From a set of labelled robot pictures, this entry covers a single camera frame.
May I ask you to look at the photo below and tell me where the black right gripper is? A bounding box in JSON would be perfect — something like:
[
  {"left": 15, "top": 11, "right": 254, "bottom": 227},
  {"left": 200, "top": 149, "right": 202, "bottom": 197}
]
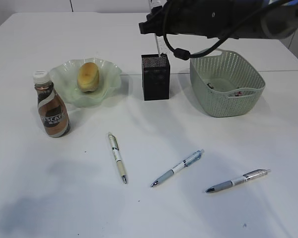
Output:
[{"left": 139, "top": 2, "right": 189, "bottom": 36}]

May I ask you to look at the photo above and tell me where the transparent plastic ruler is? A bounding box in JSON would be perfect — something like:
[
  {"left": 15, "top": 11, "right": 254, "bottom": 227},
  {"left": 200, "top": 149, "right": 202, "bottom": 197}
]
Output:
[{"left": 149, "top": 0, "right": 169, "bottom": 56}]

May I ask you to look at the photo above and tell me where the sugar dusted bread loaf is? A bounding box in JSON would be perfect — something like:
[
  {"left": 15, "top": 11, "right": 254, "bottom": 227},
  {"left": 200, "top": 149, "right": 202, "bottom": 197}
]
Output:
[{"left": 77, "top": 62, "right": 99, "bottom": 92}]

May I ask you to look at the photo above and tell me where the white green ballpoint pen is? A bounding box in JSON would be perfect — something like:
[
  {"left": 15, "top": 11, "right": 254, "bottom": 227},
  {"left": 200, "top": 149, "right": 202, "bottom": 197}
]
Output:
[{"left": 107, "top": 133, "right": 128, "bottom": 184}]

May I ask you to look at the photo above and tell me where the brown Nescafe coffee bottle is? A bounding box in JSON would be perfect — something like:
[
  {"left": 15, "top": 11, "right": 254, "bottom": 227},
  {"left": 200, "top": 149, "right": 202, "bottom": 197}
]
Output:
[{"left": 33, "top": 70, "right": 71, "bottom": 138}]

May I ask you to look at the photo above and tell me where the clear grey gel pen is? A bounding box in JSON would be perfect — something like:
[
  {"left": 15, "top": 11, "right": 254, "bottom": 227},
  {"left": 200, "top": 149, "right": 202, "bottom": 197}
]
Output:
[{"left": 205, "top": 169, "right": 271, "bottom": 193}]

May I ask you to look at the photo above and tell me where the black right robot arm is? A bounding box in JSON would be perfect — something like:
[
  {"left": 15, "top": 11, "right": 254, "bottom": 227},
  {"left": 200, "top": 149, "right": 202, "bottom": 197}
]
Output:
[{"left": 139, "top": 0, "right": 298, "bottom": 40}]

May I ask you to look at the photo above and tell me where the black mesh pen holder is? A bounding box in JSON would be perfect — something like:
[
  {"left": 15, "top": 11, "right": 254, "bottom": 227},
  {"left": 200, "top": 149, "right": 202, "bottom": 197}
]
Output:
[{"left": 141, "top": 54, "right": 170, "bottom": 101}]

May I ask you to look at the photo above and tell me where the green plastic woven basket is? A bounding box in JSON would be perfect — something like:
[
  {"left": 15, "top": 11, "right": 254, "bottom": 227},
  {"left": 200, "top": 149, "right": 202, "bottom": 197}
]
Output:
[{"left": 190, "top": 49, "right": 266, "bottom": 118}]

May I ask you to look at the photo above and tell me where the green wavy glass plate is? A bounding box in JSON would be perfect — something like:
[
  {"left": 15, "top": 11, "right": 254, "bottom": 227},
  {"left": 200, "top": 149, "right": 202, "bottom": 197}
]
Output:
[{"left": 49, "top": 58, "right": 122, "bottom": 107}]

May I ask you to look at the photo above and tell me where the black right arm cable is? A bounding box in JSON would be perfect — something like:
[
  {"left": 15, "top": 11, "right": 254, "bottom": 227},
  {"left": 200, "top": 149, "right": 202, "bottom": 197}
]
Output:
[{"left": 162, "top": 0, "right": 289, "bottom": 60}]

